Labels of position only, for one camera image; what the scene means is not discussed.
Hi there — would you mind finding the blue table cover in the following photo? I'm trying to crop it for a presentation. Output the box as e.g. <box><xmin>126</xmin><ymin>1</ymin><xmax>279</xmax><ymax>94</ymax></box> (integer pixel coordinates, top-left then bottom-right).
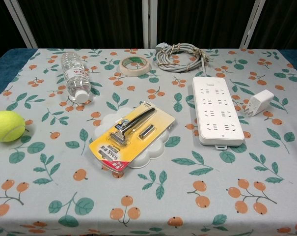
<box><xmin>0</xmin><ymin>48</ymin><xmax>297</xmax><ymax>102</ymax></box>

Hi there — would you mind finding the white power strip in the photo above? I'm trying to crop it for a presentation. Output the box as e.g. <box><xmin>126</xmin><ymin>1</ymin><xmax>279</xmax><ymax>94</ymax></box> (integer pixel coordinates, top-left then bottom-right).
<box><xmin>192</xmin><ymin>76</ymin><xmax>246</xmax><ymax>150</ymax></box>

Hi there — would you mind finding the white plug adapter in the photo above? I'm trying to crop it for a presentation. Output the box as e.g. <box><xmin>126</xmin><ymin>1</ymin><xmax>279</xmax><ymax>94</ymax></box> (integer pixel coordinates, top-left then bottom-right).
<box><xmin>243</xmin><ymin>89</ymin><xmax>275</xmax><ymax>118</ymax></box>

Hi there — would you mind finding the grey coiled power cable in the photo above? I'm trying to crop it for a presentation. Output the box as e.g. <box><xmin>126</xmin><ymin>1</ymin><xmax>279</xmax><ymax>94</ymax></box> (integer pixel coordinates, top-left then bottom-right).
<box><xmin>155</xmin><ymin>42</ymin><xmax>212</xmax><ymax>77</ymax></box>

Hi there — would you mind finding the yellow razor blister pack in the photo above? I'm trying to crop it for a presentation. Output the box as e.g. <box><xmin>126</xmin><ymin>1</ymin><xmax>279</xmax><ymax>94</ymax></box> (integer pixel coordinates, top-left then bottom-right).
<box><xmin>88</xmin><ymin>100</ymin><xmax>177</xmax><ymax>178</ymax></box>

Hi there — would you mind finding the white flower-shaped plate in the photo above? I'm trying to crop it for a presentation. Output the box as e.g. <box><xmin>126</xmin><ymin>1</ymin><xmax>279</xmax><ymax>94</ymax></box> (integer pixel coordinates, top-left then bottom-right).
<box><xmin>93</xmin><ymin>110</ymin><xmax>169</xmax><ymax>169</ymax></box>

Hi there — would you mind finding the floral print tablecloth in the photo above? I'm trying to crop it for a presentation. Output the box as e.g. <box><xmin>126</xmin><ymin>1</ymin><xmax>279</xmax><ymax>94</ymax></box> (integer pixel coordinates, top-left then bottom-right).
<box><xmin>0</xmin><ymin>48</ymin><xmax>297</xmax><ymax>236</ymax></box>

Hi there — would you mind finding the yellow tennis ball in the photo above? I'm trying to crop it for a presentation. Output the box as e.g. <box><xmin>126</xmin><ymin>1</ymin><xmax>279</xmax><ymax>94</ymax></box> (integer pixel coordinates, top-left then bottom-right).
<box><xmin>0</xmin><ymin>110</ymin><xmax>27</xmax><ymax>143</ymax></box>

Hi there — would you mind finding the clear plastic water bottle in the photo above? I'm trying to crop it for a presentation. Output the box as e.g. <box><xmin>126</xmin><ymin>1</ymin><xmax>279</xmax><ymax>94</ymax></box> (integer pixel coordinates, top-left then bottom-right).
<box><xmin>61</xmin><ymin>51</ymin><xmax>92</xmax><ymax>104</ymax></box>

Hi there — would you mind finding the black pleated curtain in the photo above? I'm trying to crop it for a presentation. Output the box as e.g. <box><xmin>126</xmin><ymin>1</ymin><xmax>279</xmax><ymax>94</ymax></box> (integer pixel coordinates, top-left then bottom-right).
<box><xmin>0</xmin><ymin>0</ymin><xmax>297</xmax><ymax>65</ymax></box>

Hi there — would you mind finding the white upright frame post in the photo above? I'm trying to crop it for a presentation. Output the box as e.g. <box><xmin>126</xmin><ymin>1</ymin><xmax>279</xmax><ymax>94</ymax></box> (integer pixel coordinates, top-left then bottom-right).
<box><xmin>141</xmin><ymin>0</ymin><xmax>159</xmax><ymax>49</ymax></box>

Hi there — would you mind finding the beige masking tape roll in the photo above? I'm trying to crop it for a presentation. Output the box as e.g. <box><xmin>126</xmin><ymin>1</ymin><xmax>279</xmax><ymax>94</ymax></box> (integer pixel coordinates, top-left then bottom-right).
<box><xmin>119</xmin><ymin>56</ymin><xmax>151</xmax><ymax>77</ymax></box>

